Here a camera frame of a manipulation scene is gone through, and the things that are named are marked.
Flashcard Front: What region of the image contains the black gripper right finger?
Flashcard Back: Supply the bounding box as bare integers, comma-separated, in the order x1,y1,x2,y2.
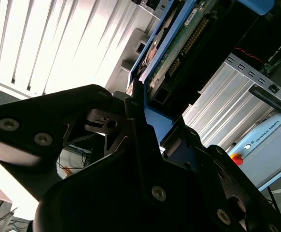
182,125,281,232

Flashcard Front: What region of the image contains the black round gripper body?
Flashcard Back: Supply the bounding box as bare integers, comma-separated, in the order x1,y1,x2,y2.
33,148,219,232

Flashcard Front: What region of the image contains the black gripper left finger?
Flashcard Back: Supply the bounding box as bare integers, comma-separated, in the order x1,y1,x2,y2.
0,78,168,204

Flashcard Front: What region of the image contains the hard disk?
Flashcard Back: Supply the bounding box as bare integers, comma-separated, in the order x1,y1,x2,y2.
128,0,276,155

